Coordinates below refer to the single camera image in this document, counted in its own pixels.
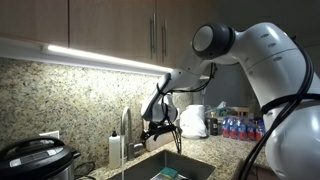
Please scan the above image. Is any steel gooseneck faucet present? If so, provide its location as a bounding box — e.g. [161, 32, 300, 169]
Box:
[119, 106, 146, 162]

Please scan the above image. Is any stainless steel sink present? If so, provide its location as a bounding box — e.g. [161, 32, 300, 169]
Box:
[108, 149, 217, 180]

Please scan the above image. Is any white wall outlet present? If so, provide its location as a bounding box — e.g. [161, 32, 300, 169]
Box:
[39, 130, 61, 140]

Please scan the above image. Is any wooden cutting board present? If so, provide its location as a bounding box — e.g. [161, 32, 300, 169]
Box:
[143, 128, 178, 153]

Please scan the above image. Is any wide wooden cabinet door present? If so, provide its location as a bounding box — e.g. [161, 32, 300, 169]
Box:
[68, 0, 157, 65]

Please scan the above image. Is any steel cabinet handle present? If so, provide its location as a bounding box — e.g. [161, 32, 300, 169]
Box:
[161, 20, 169, 63]
[150, 12, 158, 62]

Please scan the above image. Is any under-cabinet light strip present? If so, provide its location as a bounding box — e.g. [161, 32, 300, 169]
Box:
[41, 44, 174, 76]

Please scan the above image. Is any narrow wooden cabinet door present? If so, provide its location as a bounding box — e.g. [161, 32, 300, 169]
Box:
[0, 0, 70, 48]

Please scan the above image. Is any black cable bundle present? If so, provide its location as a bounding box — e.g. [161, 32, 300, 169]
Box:
[155, 34, 320, 180]

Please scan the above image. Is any red blue juice pouch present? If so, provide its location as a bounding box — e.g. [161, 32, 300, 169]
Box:
[246, 118, 257, 141]
[237, 119, 248, 141]
[229, 118, 239, 140]
[254, 119, 267, 142]
[221, 117, 231, 139]

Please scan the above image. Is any green sponge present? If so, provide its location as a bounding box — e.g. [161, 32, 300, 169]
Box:
[159, 167, 180, 180]

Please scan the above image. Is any black cooker power cord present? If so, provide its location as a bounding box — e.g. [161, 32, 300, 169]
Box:
[73, 161, 98, 180]

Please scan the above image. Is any wooden tray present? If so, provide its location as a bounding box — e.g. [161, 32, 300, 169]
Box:
[228, 106, 252, 118]

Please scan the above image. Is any white soap dispenser bottle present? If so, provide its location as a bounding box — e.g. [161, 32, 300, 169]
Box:
[108, 130, 122, 170]

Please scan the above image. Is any black pressure cooker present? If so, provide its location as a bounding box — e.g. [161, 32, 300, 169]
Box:
[0, 136, 82, 180]

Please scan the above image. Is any white plastic bag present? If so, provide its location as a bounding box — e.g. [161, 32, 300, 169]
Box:
[179, 104, 209, 140]

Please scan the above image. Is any dark small bottle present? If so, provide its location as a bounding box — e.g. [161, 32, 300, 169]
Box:
[208, 111, 220, 137]

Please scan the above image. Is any teal tissue box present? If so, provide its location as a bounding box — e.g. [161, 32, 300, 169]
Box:
[205, 101, 231, 118]

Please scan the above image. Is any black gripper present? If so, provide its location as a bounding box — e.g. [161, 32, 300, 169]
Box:
[139, 121, 178, 142]

